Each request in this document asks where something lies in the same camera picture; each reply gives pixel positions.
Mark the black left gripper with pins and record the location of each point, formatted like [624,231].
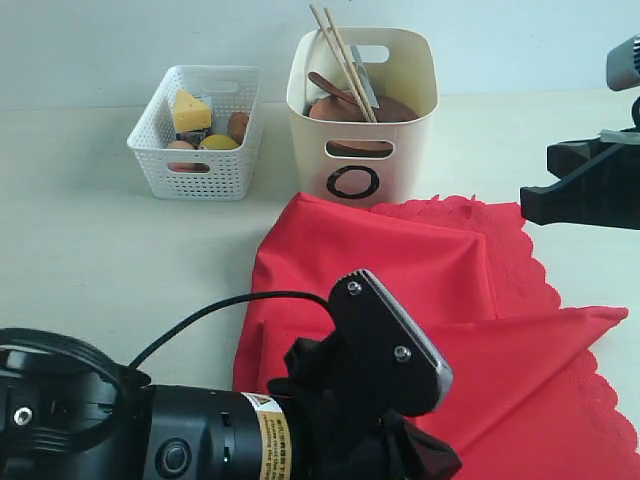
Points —
[339,426]

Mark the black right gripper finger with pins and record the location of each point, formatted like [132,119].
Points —
[608,156]
[586,199]

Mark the red table cloth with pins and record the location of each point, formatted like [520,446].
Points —
[526,401]

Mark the brown wooden spoon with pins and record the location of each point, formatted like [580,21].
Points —
[332,90]

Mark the stainless steel knife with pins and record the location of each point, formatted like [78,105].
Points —
[364,77]

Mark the brown wooden chopstick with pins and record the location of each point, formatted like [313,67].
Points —
[333,46]

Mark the brown wooden plate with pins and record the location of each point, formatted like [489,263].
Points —
[389,111]

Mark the yellow lemon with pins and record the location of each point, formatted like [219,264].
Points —
[218,142]

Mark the white blue packet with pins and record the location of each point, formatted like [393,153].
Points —
[195,137]

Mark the brown egg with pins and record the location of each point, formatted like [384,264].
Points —
[180,145]

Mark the yellow cheese wedge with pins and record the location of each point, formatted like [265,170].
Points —
[190,113]

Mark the light wooden chopstick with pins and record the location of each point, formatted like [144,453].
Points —
[360,92]

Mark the cream plastic bin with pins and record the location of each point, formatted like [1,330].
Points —
[343,158]

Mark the white perforated plastic basket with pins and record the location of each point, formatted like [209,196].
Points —
[200,174]

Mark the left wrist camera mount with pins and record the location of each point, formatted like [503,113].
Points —
[400,362]

